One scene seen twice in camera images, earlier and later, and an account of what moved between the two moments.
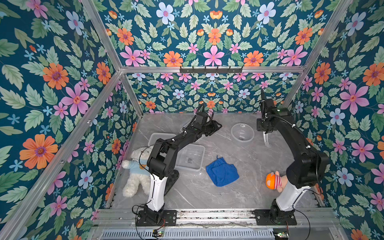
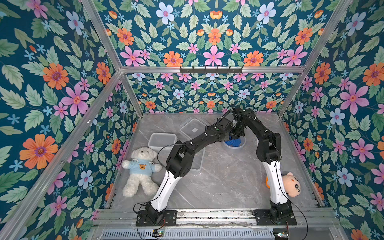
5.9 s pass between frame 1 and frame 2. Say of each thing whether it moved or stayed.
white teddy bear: stayed
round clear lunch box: moved
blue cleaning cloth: moved
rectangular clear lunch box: stayed
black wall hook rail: stayed
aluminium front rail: stayed
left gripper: moved
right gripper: moved
